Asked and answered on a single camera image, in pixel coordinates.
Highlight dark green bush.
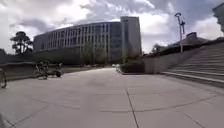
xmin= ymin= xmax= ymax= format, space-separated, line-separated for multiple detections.
xmin=119 ymin=54 xmax=146 ymax=75

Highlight small green trees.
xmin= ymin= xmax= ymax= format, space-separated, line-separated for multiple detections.
xmin=81 ymin=43 xmax=108 ymax=66

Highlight tall grey building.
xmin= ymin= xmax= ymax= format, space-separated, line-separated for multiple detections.
xmin=33 ymin=15 xmax=143 ymax=64

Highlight grey concrete slab plaza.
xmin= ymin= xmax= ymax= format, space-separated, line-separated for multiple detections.
xmin=0 ymin=67 xmax=224 ymax=128

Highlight parked scooter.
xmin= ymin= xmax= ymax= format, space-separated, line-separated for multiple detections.
xmin=48 ymin=62 xmax=64 ymax=78

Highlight bicycle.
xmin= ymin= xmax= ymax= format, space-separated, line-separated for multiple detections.
xmin=0 ymin=68 xmax=8 ymax=89
xmin=33 ymin=62 xmax=50 ymax=80

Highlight lamp pole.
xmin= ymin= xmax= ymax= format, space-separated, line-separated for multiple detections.
xmin=174 ymin=12 xmax=186 ymax=53

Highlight low brown building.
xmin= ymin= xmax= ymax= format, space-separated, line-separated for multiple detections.
xmin=159 ymin=31 xmax=224 ymax=56

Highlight wide concrete steps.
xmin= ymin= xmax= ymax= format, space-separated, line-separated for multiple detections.
xmin=161 ymin=41 xmax=224 ymax=89

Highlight tree with flat crown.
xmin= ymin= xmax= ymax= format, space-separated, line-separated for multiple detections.
xmin=9 ymin=30 xmax=34 ymax=56

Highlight grey concrete wall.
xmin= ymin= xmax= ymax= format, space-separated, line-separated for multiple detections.
xmin=143 ymin=49 xmax=201 ymax=75

